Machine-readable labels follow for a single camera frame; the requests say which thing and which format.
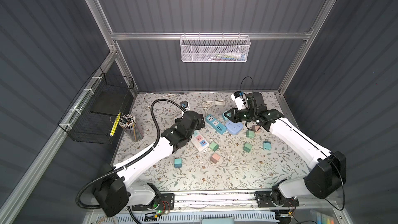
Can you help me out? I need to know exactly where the teal plug cube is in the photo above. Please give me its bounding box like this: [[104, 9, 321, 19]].
[[263, 141, 272, 150], [174, 158, 182, 168]]

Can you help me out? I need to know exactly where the green plug cube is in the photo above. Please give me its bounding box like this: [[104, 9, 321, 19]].
[[243, 142, 252, 153], [209, 142, 219, 151]]

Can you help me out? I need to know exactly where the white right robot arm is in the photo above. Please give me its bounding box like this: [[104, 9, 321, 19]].
[[224, 91, 347, 207]]

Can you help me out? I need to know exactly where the yellow ruler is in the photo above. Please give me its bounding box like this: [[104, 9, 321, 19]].
[[109, 112, 121, 137]]

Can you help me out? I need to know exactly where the white multicolour power strip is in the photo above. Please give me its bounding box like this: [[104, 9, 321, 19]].
[[191, 130, 209, 153]]

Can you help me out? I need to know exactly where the teal power strip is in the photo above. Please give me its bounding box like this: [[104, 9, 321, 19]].
[[205, 115, 227, 135]]

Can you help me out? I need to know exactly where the clear cup of pencils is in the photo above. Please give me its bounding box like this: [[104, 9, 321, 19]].
[[119, 114, 144, 142]]

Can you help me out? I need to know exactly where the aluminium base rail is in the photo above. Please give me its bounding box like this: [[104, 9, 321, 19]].
[[86, 187, 340, 214]]

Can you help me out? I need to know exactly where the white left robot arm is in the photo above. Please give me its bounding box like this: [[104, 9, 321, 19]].
[[75, 99, 205, 217]]

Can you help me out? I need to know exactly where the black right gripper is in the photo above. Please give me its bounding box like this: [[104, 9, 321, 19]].
[[223, 107, 255, 123]]

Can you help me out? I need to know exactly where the black wire mesh basket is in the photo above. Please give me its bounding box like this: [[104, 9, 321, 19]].
[[58, 67, 135, 145]]

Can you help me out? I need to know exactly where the coiled white cable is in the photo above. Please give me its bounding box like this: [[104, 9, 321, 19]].
[[201, 100, 226, 116]]

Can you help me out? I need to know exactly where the white wire mesh basket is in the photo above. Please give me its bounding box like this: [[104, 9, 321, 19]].
[[179, 35, 251, 63]]

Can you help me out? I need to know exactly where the brown pink plug cube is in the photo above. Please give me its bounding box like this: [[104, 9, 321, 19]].
[[251, 125, 261, 132]]

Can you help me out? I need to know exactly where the blue square power socket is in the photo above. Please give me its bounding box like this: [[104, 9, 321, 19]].
[[225, 120, 243, 135]]

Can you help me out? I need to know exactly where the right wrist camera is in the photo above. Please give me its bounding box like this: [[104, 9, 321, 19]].
[[231, 91, 247, 111]]

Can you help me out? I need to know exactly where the white power strip cable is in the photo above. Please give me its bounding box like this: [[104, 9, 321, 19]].
[[142, 92, 187, 110]]

